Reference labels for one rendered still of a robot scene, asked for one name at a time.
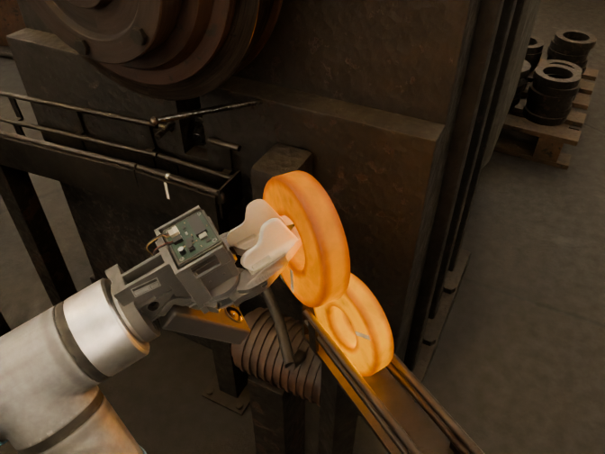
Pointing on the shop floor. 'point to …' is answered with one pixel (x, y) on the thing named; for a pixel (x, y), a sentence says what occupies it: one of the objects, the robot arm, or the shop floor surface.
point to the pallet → (551, 98)
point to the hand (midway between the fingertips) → (302, 226)
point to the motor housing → (277, 383)
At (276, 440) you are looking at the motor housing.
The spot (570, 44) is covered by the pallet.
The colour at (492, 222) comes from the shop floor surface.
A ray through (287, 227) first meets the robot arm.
